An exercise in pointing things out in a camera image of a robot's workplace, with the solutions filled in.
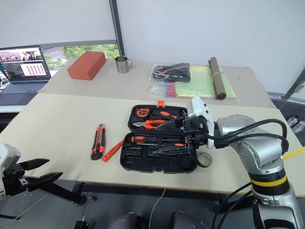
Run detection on grey tape roll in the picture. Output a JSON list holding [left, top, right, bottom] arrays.
[[197, 152, 213, 168]]

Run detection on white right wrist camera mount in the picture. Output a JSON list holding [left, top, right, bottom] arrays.
[[186, 96, 215, 149]]

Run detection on black plastic tool case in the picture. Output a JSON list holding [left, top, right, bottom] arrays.
[[120, 100, 199, 174]]

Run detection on clear bag with red item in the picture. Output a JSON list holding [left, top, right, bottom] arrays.
[[149, 82, 179, 98]]

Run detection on dark window post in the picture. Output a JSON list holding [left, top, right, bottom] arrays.
[[109, 0, 126, 57]]

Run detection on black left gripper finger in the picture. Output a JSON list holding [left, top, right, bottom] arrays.
[[24, 172, 64, 192], [18, 158, 50, 171]]

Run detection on orange black thick screwdriver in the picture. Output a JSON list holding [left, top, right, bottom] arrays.
[[131, 135, 163, 145]]

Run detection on orange handled pliers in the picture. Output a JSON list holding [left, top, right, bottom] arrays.
[[132, 119, 168, 131]]

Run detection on white thin cable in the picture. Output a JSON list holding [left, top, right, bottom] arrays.
[[149, 187, 167, 229]]

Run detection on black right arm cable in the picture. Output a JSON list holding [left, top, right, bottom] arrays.
[[206, 118, 290, 156]]

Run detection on yellow green paper sheets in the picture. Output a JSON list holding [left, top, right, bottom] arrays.
[[175, 65, 237, 99]]

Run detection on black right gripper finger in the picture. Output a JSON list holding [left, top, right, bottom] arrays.
[[157, 120, 177, 131], [152, 143, 189, 156]]

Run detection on grey laptop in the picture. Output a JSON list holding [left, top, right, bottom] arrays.
[[0, 45, 52, 94]]

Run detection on orange voltage tester pen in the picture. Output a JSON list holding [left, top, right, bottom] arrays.
[[102, 140, 125, 163]]

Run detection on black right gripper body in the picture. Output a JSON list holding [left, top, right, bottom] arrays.
[[175, 116, 208, 149]]

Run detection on black table leg bracket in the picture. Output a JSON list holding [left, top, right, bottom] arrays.
[[40, 181, 87, 206]]

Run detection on black cables under arm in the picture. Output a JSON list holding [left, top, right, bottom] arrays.
[[211, 181, 254, 229]]

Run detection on plastic bag of black items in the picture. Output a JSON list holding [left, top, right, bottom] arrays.
[[149, 62, 192, 84]]

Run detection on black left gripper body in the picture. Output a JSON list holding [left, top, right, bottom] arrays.
[[1, 164, 30, 197]]

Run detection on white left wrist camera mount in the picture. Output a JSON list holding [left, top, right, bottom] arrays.
[[0, 143, 21, 176]]

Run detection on brown rolled mat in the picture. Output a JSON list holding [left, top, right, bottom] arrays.
[[208, 56, 227, 100]]

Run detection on red foam brick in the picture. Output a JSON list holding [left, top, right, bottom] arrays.
[[67, 50, 107, 81]]

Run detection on clear plastic bottles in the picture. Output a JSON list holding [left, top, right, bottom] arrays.
[[286, 115, 305, 134]]

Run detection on orange black utility knife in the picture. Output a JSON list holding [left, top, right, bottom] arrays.
[[90, 124, 106, 161]]

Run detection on steel mug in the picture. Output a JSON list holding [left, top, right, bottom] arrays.
[[114, 55, 133, 73]]

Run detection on grey metal stand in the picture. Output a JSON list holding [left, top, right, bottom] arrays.
[[283, 68, 305, 100]]

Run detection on orange black adjustable wrench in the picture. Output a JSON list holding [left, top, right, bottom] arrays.
[[151, 109, 178, 120]]

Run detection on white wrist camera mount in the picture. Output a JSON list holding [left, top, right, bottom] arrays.
[[0, 143, 21, 176], [186, 96, 215, 149]]

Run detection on dark rounded shape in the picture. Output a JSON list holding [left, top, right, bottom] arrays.
[[172, 210, 199, 229], [109, 211, 144, 229]]

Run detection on orange black tape measure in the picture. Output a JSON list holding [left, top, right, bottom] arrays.
[[134, 107, 151, 118]]

